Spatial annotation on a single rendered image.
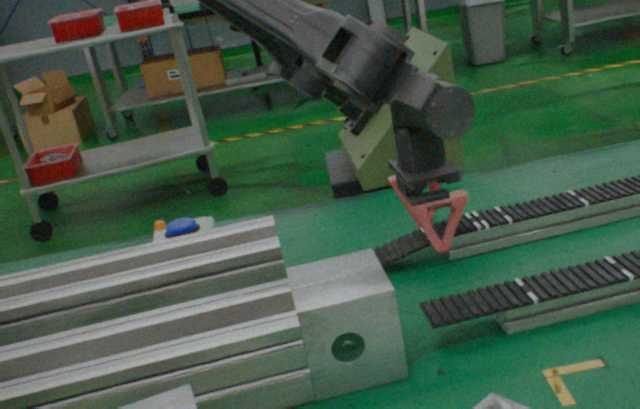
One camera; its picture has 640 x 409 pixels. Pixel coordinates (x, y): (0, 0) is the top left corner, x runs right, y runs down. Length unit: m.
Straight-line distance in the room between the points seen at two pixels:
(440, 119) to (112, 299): 0.41
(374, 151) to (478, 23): 4.61
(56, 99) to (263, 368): 5.24
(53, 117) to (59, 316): 4.95
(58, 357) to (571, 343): 0.48
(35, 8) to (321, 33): 7.90
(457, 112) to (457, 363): 0.26
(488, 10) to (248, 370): 5.20
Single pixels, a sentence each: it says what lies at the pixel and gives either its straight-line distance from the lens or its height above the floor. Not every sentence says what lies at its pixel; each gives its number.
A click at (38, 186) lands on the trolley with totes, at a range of 3.86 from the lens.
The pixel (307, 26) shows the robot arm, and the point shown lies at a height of 1.09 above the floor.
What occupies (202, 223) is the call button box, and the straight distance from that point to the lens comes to 1.05.
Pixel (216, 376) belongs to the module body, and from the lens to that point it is 0.71.
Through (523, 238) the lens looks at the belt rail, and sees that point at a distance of 0.97.
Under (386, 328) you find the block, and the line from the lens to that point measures 0.70.
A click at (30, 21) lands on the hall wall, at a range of 8.73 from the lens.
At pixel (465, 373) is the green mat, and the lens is 0.73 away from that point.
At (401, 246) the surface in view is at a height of 0.80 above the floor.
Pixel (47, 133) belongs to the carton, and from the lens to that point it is 5.86.
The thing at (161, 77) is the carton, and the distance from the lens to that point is 5.69.
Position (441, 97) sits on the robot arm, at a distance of 0.80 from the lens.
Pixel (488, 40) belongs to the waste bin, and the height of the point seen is 0.18.
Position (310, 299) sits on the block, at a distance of 0.70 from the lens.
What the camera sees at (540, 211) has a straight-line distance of 0.97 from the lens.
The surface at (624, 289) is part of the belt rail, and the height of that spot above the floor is 0.80.
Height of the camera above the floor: 1.19
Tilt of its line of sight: 21 degrees down
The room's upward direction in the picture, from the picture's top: 10 degrees counter-clockwise
